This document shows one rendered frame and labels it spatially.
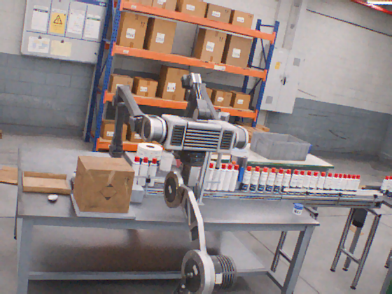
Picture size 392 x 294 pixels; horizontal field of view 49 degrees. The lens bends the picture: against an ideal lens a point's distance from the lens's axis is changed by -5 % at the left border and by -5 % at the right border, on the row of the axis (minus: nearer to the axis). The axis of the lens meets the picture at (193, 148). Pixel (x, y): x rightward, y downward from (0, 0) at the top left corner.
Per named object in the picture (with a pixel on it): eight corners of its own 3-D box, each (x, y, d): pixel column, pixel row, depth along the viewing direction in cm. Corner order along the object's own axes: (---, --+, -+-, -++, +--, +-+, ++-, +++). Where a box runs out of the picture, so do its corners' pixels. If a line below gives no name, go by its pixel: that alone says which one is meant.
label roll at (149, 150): (154, 159, 375) (157, 143, 372) (162, 168, 358) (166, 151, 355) (131, 158, 366) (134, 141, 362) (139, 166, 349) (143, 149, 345)
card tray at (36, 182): (66, 179, 303) (66, 174, 302) (70, 194, 280) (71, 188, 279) (22, 176, 291) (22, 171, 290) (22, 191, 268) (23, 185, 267)
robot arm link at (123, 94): (114, 80, 266) (129, 80, 270) (112, 99, 274) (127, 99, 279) (135, 123, 236) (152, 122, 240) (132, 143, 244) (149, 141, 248)
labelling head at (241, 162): (235, 183, 358) (242, 152, 351) (242, 189, 346) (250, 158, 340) (220, 182, 352) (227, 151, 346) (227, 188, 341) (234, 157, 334)
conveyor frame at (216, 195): (274, 195, 363) (275, 190, 362) (281, 201, 354) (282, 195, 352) (70, 183, 297) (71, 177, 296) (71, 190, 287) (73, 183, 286)
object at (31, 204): (240, 166, 438) (241, 164, 438) (319, 225, 322) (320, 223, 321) (17, 147, 354) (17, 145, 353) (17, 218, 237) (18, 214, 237)
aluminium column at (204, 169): (198, 201, 317) (218, 110, 301) (200, 204, 313) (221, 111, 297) (192, 201, 315) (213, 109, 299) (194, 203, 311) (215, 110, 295)
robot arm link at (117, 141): (114, 98, 267) (131, 96, 272) (112, 93, 271) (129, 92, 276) (109, 153, 293) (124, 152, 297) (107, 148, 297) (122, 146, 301)
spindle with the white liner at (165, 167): (167, 171, 351) (174, 135, 344) (171, 176, 344) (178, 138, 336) (157, 171, 348) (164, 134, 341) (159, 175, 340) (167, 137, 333)
